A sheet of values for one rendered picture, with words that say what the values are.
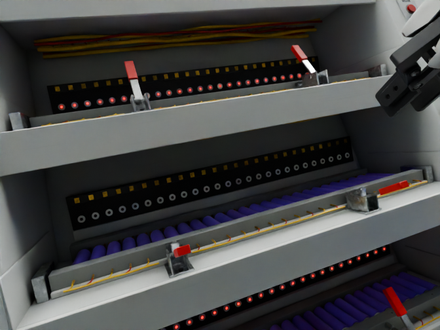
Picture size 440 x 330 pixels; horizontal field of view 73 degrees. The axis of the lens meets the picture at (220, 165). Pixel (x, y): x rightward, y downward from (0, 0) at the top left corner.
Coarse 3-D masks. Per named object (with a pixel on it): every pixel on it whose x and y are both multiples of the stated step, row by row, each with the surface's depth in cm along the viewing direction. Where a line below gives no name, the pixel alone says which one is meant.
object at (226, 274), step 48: (240, 192) 54; (432, 192) 44; (48, 240) 42; (288, 240) 36; (336, 240) 37; (384, 240) 40; (0, 288) 26; (48, 288) 33; (96, 288) 33; (144, 288) 30; (192, 288) 32; (240, 288) 33
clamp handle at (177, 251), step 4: (172, 244) 33; (176, 244) 33; (188, 244) 27; (172, 248) 33; (176, 248) 27; (180, 248) 27; (184, 248) 27; (188, 248) 27; (172, 252) 33; (176, 252) 27; (180, 252) 27; (184, 252) 27; (188, 252) 27; (176, 256) 28; (180, 256) 29
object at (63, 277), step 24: (336, 192) 45; (264, 216) 40; (288, 216) 41; (312, 216) 41; (168, 240) 37; (192, 240) 37; (216, 240) 38; (96, 264) 34; (120, 264) 35; (72, 288) 32
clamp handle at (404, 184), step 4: (396, 184) 35; (400, 184) 35; (404, 184) 35; (408, 184) 35; (364, 188) 41; (384, 188) 37; (388, 188) 36; (392, 188) 36; (396, 188) 35; (400, 188) 35; (360, 192) 41; (364, 192) 41; (376, 192) 38; (380, 192) 38; (384, 192) 37; (388, 192) 37; (368, 196) 40
